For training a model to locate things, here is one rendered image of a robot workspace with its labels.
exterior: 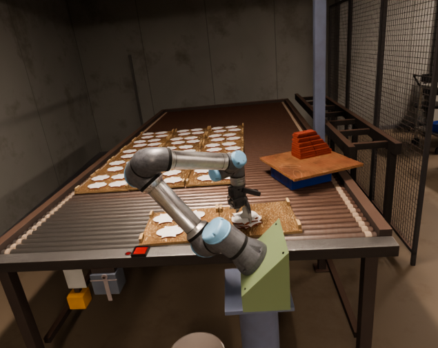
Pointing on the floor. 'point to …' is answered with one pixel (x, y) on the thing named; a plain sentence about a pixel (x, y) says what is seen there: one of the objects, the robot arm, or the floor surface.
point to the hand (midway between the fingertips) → (244, 217)
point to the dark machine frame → (381, 140)
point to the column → (248, 327)
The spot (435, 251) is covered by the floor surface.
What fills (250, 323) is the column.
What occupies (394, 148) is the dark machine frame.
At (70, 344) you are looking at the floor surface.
